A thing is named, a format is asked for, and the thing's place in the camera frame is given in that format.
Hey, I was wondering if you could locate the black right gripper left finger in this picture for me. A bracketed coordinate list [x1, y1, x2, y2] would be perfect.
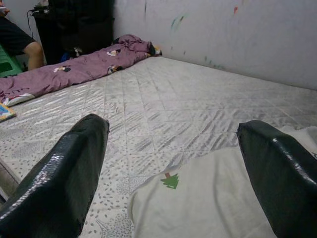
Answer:
[0, 113, 110, 238]

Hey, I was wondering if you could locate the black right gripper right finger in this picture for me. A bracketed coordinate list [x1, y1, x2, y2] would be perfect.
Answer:
[236, 120, 317, 238]

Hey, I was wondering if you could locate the colourful children's book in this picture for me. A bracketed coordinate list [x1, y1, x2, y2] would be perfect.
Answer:
[0, 103, 17, 123]

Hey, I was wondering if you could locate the white pillow with tree print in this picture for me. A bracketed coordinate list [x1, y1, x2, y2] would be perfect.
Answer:
[127, 125, 317, 238]

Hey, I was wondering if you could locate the purple cartoon print quilt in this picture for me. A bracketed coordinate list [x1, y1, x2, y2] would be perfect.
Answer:
[0, 34, 163, 107]

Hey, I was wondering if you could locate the green plastic stool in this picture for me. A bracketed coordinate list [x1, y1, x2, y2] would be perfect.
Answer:
[0, 44, 24, 79]

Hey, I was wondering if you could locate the beige quilted mattress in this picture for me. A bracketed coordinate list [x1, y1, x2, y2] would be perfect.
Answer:
[0, 56, 317, 238]

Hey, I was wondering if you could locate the seated person in black shorts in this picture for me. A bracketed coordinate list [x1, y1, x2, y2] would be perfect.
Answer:
[0, 6, 45, 71]

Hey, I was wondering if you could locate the black cabinet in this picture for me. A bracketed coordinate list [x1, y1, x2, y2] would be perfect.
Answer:
[32, 0, 116, 65]

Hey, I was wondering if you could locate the black charger cable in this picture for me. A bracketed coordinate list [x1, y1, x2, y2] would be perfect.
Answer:
[27, 8, 38, 39]

